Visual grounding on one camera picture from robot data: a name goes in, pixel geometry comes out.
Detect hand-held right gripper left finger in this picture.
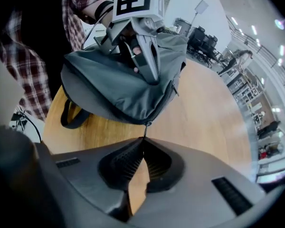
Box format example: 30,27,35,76
34,136,145,223

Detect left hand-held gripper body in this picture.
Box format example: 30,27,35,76
94,0,167,55

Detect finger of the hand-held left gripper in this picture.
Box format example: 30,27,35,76
146,35,161,85
132,34,155,84

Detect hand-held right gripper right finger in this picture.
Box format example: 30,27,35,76
128,137,268,228

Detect grey backpack bag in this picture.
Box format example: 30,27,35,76
60,30,190,140

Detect person's left forearm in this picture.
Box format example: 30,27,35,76
80,0,117,29

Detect person's left hand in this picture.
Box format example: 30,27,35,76
132,46,143,73

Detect black round bin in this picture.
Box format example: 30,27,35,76
174,18,192,36

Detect black office chairs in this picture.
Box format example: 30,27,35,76
187,25,222,65

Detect white light panel on stand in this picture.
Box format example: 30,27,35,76
191,0,209,26

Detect storage shelves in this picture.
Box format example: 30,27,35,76
228,71,266,109

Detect metal railing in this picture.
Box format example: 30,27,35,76
227,15,285,86

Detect red plaid shirt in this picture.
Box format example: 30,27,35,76
0,0,114,123

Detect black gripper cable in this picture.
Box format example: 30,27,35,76
81,9,111,51

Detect black floor cables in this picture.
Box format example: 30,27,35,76
11,109,43,143

